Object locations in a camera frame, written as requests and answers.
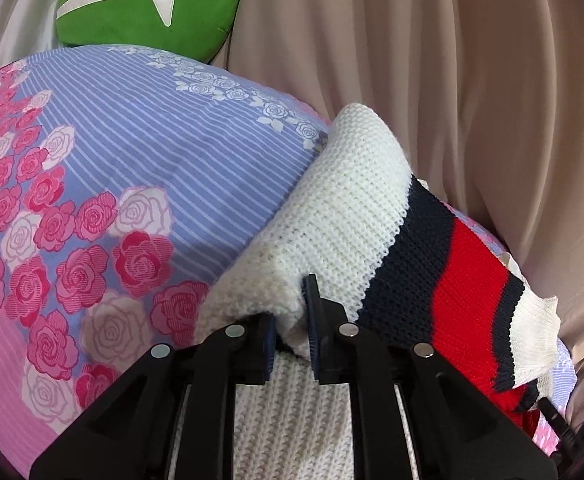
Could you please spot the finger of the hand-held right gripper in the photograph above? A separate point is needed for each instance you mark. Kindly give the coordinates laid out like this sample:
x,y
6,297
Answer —
x,y
559,422

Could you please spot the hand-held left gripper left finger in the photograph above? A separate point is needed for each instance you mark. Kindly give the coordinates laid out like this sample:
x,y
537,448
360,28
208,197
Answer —
x,y
269,347

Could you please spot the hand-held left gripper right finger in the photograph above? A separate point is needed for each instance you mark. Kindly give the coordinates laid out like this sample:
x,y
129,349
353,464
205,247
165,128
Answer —
x,y
310,330

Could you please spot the white navy red knit sweater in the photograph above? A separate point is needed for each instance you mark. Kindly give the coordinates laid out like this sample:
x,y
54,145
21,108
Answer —
x,y
332,200

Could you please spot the floral striped bed sheet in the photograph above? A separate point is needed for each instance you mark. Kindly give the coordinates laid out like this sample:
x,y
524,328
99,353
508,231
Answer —
x,y
132,160

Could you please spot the beige curtain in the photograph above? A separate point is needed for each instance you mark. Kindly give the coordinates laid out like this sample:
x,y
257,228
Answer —
x,y
447,60

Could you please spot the green round cushion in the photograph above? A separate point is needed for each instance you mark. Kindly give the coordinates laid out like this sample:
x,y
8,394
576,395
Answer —
x,y
137,5

